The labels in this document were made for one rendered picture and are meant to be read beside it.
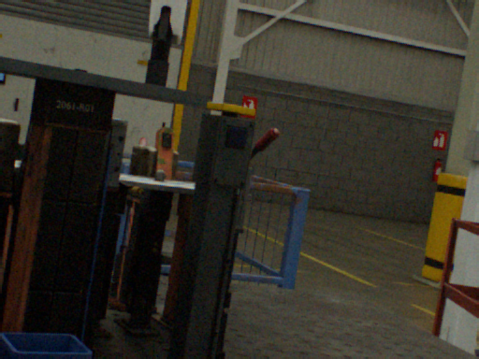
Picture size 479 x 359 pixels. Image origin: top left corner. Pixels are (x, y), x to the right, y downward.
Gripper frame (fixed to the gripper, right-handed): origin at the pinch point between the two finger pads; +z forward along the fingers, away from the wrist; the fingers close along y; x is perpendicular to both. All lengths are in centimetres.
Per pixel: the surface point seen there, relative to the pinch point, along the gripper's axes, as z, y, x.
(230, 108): 3.2, 3.6, -12.1
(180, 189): 19.0, 30.8, -6.8
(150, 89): 2.7, -6.3, 0.5
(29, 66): 2.6, -13.3, 16.7
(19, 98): 2, 789, 159
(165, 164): 16, 53, -3
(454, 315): 94, 376, -192
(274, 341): 49, 44, -32
